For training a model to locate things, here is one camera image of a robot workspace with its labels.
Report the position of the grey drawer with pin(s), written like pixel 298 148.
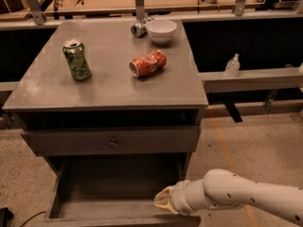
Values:
pixel 113 191
pixel 100 141

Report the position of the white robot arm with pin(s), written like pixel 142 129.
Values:
pixel 221 189

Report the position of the grey top drawer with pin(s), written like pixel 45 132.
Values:
pixel 100 141

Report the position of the grey metal railing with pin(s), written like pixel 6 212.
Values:
pixel 246 79

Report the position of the white bowl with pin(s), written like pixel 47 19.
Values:
pixel 161 31

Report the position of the green soda can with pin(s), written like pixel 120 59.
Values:
pixel 74 53

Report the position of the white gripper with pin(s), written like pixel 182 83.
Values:
pixel 179 197

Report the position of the black floor plug box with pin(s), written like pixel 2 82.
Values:
pixel 5 216

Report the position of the crushed red soda can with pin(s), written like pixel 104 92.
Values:
pixel 142 67

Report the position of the clear sanitizer bottle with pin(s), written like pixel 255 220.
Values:
pixel 233 66

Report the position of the grey drawer cabinet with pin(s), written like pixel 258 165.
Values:
pixel 79 97

